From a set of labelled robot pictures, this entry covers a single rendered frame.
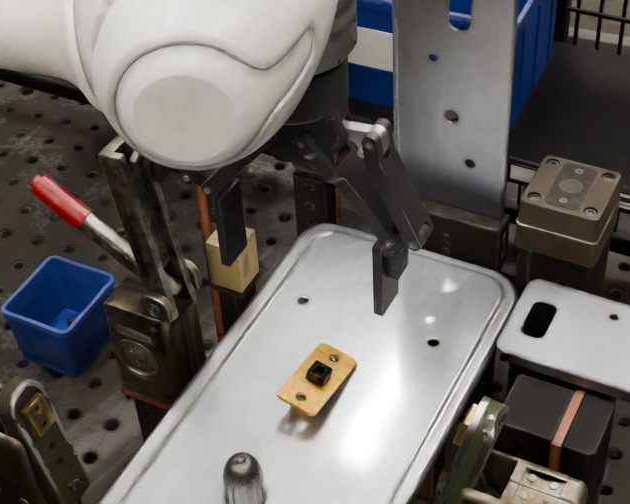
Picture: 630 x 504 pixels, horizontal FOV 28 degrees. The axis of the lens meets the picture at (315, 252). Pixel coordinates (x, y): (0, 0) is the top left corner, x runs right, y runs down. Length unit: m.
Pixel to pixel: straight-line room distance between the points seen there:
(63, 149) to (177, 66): 1.30
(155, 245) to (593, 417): 0.40
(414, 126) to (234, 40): 0.63
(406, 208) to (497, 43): 0.28
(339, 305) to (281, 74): 0.57
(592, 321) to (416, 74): 0.28
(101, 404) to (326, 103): 0.74
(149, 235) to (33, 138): 0.89
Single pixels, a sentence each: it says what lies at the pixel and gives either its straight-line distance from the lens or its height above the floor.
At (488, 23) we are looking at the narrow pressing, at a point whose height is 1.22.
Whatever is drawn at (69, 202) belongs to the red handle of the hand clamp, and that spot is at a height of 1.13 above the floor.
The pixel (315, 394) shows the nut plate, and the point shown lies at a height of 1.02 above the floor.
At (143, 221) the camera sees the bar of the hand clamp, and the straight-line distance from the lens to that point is 1.03.
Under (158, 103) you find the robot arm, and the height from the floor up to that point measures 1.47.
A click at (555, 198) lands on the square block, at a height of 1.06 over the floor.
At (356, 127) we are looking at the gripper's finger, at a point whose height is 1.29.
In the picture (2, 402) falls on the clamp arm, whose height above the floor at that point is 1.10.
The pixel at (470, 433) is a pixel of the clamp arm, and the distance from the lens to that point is 0.92.
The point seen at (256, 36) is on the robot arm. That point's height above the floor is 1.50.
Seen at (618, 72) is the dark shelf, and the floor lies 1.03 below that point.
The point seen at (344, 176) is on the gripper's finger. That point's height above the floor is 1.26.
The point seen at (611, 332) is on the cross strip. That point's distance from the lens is 1.14.
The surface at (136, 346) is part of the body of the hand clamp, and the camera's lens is 1.14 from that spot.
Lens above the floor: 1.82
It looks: 43 degrees down
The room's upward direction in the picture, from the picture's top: 4 degrees counter-clockwise
